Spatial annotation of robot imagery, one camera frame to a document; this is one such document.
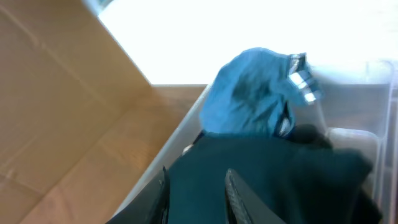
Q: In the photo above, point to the dark navy garment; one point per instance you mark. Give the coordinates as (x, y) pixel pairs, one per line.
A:
(264, 174)

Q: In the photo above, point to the clear plastic storage bin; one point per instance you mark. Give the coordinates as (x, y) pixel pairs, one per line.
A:
(358, 110)

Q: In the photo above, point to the black knit cardigan gold buttons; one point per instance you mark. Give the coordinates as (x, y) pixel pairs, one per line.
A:
(311, 135)

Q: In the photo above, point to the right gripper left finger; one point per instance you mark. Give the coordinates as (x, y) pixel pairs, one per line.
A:
(150, 206)

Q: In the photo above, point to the blue garment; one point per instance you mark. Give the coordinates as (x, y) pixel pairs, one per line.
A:
(253, 94)

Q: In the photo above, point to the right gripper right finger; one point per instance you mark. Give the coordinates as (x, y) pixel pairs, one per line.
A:
(243, 206)

